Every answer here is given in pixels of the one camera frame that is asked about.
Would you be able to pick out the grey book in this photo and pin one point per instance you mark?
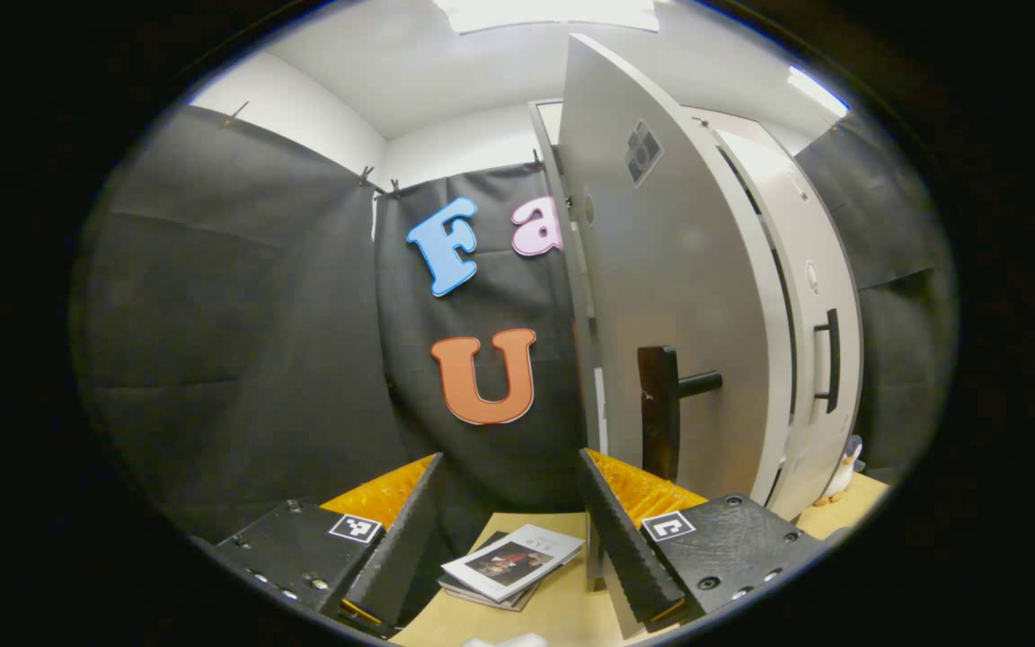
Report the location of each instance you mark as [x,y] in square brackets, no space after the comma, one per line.
[490,600]

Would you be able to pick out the white cabinet door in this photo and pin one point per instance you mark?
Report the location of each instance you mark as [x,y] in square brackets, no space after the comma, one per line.
[805,234]
[688,270]

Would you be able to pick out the penguin toy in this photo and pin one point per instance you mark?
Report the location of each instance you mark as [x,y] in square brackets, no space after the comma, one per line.
[841,481]

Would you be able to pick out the small ceiling light panel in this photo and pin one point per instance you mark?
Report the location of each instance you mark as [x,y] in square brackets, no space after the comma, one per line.
[816,90]

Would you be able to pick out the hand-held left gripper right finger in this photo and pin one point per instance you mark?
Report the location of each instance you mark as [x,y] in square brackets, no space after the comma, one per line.
[630,539]

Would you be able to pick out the large ceiling light panel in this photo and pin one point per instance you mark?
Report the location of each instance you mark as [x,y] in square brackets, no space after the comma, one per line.
[544,13]

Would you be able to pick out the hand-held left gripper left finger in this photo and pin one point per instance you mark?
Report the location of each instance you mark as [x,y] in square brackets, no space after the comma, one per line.
[401,548]

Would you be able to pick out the white photo cover book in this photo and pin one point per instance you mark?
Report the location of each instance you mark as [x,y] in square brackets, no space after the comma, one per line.
[517,562]

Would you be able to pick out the black backdrop cloth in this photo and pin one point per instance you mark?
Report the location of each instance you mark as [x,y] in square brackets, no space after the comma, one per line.
[257,314]

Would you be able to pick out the white cabinet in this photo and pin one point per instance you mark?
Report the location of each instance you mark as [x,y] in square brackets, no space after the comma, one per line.
[546,144]

